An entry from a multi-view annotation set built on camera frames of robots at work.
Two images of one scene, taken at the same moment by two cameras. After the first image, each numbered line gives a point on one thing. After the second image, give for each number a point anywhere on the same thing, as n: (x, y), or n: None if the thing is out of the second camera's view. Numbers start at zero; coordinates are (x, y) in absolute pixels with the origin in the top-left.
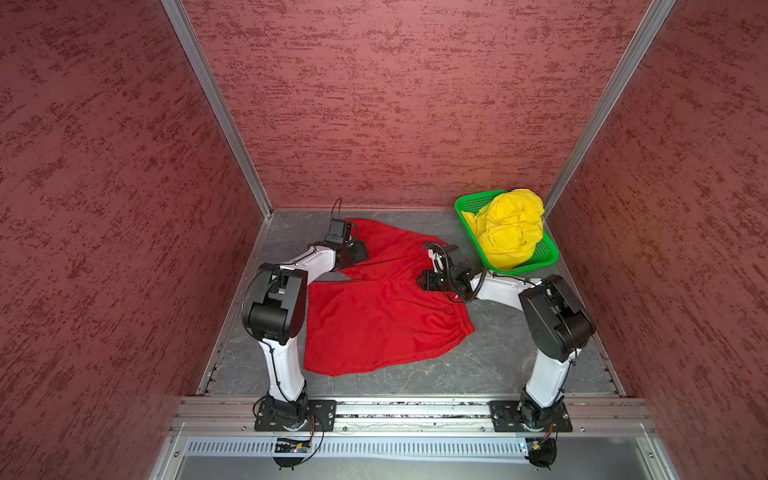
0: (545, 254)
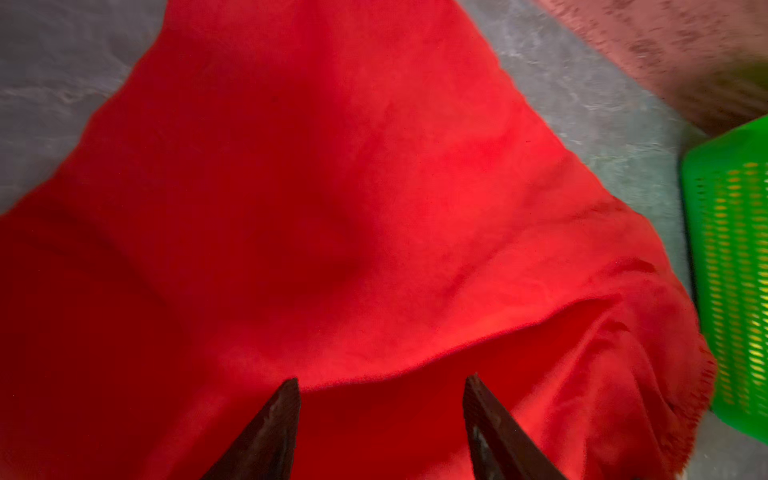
0: (724, 185)
